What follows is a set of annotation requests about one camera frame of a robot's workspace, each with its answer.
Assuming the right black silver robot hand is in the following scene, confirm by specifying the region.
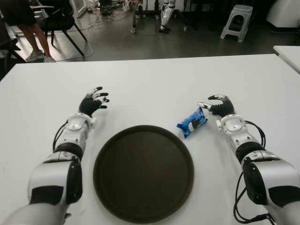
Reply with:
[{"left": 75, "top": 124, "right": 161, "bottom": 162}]
[{"left": 197, "top": 93, "right": 235, "bottom": 117}]

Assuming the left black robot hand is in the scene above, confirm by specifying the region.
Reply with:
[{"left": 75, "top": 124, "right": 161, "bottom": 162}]
[{"left": 78, "top": 86, "right": 110, "bottom": 117}]

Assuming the blue Oreo cookie package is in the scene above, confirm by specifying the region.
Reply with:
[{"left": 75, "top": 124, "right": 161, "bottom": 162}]
[{"left": 176, "top": 106, "right": 209, "bottom": 139}]

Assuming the white side table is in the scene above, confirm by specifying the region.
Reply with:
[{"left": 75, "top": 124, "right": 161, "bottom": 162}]
[{"left": 273, "top": 45, "right": 300, "bottom": 75}]

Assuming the person in black shorts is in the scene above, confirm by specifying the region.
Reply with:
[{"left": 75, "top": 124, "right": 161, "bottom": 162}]
[{"left": 4, "top": 0, "right": 56, "bottom": 63}]

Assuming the black chair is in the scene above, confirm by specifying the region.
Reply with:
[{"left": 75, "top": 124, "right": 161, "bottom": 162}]
[{"left": 31, "top": 0, "right": 88, "bottom": 57}]

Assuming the round dark brown tray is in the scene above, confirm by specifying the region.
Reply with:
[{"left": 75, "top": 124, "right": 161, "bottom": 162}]
[{"left": 93, "top": 125, "right": 195, "bottom": 223}]

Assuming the white framed panel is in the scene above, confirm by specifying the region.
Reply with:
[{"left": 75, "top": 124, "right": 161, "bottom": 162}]
[{"left": 70, "top": 0, "right": 88, "bottom": 18}]

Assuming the white plastic stool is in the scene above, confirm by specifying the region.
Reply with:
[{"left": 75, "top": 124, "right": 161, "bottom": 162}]
[{"left": 220, "top": 4, "right": 254, "bottom": 43}]

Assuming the white humanoid robot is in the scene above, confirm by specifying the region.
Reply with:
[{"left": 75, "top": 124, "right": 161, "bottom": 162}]
[{"left": 158, "top": 0, "right": 176, "bottom": 33}]

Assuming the white cabinet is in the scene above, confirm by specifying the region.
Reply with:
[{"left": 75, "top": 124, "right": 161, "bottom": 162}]
[{"left": 266, "top": 0, "right": 300, "bottom": 32}]

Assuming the black left forearm cable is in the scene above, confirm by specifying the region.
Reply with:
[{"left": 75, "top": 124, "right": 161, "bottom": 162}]
[{"left": 52, "top": 119, "right": 70, "bottom": 152}]

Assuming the black forearm cable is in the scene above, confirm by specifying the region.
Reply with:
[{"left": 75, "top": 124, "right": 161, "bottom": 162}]
[
  {"left": 52, "top": 119, "right": 70, "bottom": 152},
  {"left": 245, "top": 120, "right": 267, "bottom": 150}
]

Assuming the black right forearm cable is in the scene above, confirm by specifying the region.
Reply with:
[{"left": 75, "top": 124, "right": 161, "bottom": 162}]
[{"left": 245, "top": 120, "right": 267, "bottom": 150}]

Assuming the white floor cable tangle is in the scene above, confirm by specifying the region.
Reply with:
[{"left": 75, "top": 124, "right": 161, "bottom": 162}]
[{"left": 79, "top": 7, "right": 132, "bottom": 59}]

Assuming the black right elbow cable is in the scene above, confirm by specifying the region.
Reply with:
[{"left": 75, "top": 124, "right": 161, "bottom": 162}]
[{"left": 233, "top": 172, "right": 275, "bottom": 223}]

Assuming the black chair frame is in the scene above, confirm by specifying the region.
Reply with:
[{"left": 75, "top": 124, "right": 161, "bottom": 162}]
[{"left": 0, "top": 38, "right": 24, "bottom": 71}]

